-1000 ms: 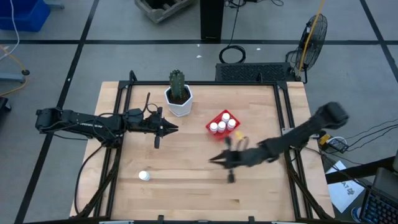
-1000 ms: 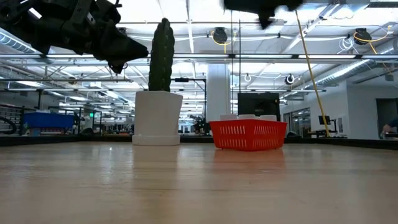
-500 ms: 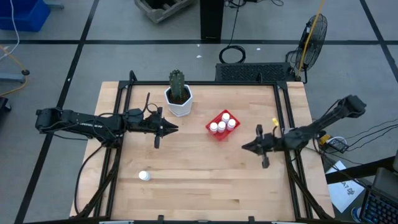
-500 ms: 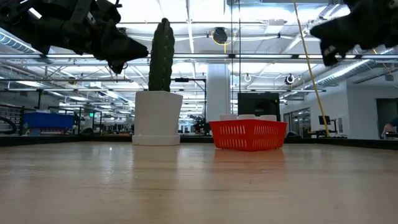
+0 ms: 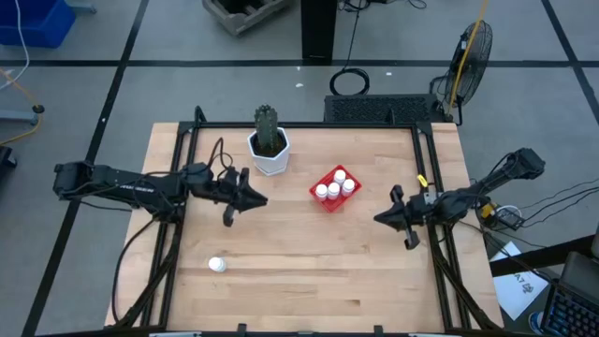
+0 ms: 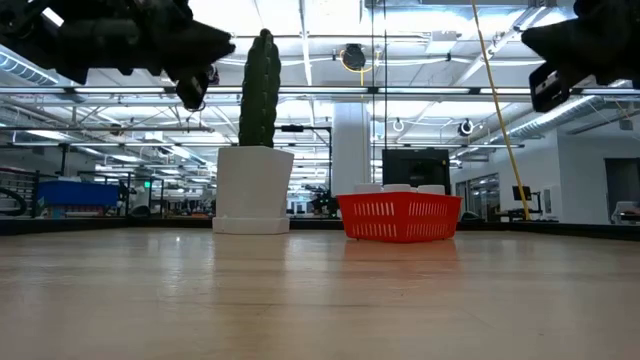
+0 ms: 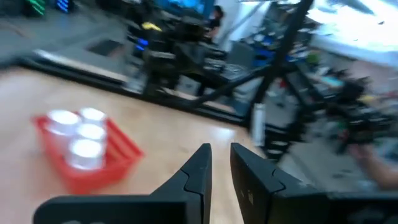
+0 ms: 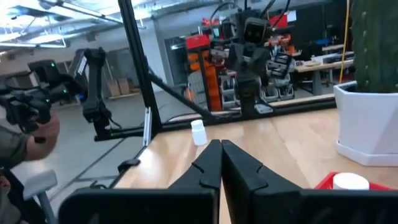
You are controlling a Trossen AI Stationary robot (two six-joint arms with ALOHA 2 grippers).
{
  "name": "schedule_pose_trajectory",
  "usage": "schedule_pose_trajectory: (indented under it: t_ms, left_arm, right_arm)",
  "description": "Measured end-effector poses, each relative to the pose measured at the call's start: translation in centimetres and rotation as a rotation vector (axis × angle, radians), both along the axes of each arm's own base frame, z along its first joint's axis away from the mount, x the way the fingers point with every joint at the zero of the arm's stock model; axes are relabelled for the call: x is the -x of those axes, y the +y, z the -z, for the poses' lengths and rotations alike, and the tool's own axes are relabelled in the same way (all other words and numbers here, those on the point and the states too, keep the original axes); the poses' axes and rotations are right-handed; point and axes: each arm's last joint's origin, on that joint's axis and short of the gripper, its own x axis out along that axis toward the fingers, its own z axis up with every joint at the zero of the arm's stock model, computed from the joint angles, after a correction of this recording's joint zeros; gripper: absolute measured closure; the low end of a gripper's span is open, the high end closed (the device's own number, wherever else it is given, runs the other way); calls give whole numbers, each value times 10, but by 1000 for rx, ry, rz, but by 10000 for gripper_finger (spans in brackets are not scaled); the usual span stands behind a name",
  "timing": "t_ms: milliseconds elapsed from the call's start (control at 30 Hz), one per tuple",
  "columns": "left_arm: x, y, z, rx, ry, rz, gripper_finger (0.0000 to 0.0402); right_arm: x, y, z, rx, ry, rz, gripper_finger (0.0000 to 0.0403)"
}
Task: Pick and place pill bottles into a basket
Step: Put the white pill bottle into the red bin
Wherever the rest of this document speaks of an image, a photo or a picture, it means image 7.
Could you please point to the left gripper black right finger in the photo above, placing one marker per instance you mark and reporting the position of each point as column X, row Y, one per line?
column 258, row 186

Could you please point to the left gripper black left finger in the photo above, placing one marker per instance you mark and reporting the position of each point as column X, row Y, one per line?
column 202, row 174

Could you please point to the white pill bottle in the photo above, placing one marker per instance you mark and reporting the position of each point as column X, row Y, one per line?
column 91, row 132
column 85, row 152
column 63, row 118
column 92, row 115

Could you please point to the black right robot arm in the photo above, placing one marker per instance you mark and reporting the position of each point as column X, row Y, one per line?
column 186, row 49

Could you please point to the red slotted plastic basket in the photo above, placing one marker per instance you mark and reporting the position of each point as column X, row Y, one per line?
column 102, row 180

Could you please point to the black box with white labels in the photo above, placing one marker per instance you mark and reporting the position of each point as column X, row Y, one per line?
column 273, row 137

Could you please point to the black computer with blue light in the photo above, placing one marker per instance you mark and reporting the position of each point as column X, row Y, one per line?
column 141, row 43

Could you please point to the person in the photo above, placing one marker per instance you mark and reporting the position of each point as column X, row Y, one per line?
column 214, row 23

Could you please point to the black floor mat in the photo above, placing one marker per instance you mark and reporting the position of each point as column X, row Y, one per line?
column 104, row 48

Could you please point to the computer with blue light rows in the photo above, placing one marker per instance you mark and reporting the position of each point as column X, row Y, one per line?
column 62, row 4

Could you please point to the computer with green lights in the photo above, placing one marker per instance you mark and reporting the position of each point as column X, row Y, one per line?
column 36, row 5

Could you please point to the silver aluminium post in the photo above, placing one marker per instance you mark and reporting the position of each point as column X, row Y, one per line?
column 258, row 124

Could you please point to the black table edge frame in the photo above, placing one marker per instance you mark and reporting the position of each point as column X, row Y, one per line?
column 174, row 102

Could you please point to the black diagonal frame brace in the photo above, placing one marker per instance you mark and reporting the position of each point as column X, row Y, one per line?
column 230, row 87

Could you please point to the black upright frame post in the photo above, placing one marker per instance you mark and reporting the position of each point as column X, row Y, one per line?
column 280, row 53

